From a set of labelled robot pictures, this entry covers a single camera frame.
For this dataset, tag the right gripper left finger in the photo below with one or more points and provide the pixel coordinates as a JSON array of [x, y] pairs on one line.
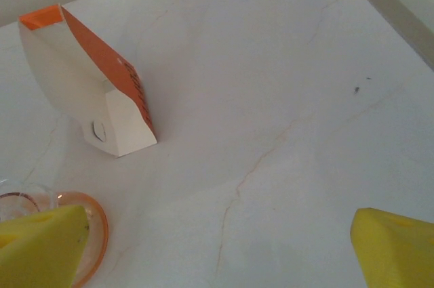
[[37, 250]]

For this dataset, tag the orange translucent coffee dripper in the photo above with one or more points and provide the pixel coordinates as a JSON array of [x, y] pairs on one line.
[[96, 220]]

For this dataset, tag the aluminium table side rail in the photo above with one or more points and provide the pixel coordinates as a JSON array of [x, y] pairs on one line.
[[390, 10]]

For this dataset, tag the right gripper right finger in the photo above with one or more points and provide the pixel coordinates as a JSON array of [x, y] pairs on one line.
[[396, 254]]

